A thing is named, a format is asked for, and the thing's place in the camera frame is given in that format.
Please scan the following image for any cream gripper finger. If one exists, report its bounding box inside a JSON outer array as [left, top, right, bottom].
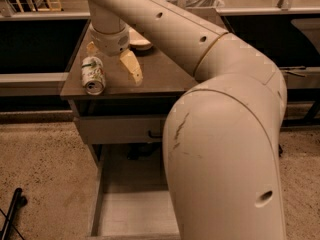
[[86, 41, 98, 57], [120, 49, 143, 85]]

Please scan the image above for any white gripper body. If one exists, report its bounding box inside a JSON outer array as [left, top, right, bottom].
[[89, 24, 130, 56]]

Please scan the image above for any green white 7up can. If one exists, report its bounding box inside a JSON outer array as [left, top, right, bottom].
[[81, 56, 106, 95]]

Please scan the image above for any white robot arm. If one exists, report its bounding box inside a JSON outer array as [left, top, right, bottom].
[[88, 0, 287, 240]]

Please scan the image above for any grey drawer cabinet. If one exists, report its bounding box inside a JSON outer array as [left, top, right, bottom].
[[60, 8, 201, 240]]

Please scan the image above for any closed grey top drawer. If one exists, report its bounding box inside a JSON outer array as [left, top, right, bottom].
[[74, 115, 166, 144]]

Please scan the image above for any open grey middle drawer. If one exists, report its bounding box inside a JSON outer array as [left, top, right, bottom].
[[87, 144, 180, 240]]

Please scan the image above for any white paper bowl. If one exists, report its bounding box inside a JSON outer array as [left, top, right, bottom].
[[129, 28, 153, 51]]

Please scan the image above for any black stand leg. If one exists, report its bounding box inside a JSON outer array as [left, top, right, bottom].
[[0, 188, 28, 240]]

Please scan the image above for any black drawer handle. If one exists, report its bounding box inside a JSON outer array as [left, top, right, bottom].
[[148, 130, 163, 139]]

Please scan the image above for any white wire basket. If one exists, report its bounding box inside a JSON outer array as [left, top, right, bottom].
[[165, 0, 225, 9]]

